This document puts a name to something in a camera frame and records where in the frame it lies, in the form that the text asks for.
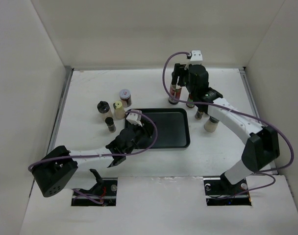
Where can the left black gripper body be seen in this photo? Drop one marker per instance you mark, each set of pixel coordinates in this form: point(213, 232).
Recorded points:
point(140, 132)

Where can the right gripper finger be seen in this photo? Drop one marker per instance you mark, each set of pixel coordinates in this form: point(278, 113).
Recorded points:
point(174, 78)
point(182, 80)

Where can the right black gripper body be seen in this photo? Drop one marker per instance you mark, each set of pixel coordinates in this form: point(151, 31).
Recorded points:
point(180, 68)

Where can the tall black-cap sauce bottle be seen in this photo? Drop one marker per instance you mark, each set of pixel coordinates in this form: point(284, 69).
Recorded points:
point(175, 91)

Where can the yellow-cap red sauce bottle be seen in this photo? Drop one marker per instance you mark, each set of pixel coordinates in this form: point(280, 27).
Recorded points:
point(190, 103)

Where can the small black-cap spice bottle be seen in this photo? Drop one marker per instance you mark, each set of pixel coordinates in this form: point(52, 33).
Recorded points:
point(199, 114)

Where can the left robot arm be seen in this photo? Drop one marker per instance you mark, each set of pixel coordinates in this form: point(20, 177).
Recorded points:
point(55, 170)

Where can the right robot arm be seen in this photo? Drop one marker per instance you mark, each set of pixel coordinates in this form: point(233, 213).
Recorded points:
point(261, 142)

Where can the yellow-cap white powder jar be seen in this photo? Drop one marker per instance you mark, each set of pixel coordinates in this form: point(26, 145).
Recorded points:
point(119, 111)

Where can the black plastic tray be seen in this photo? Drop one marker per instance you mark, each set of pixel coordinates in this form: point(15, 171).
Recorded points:
point(172, 126)

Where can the small dark pepper bottle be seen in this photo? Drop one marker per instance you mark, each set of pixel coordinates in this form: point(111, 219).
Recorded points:
point(110, 124)

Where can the red-label lid brown jar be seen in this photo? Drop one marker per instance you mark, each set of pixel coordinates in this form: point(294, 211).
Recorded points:
point(125, 97)

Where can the black-cap shaker jar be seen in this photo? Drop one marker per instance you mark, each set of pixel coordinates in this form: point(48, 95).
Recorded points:
point(104, 110)

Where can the silver-lid white powder jar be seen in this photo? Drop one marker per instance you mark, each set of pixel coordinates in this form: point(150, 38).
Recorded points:
point(211, 125)

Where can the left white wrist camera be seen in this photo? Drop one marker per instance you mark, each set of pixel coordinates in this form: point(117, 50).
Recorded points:
point(134, 117)

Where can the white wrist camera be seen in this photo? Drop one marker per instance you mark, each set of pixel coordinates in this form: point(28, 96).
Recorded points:
point(134, 117)
point(194, 58)

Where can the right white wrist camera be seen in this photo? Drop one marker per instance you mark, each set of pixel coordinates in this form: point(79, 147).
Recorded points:
point(194, 58)

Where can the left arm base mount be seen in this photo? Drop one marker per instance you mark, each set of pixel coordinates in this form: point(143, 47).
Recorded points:
point(102, 194)

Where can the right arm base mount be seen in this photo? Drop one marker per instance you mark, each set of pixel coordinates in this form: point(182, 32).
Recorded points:
point(217, 194)

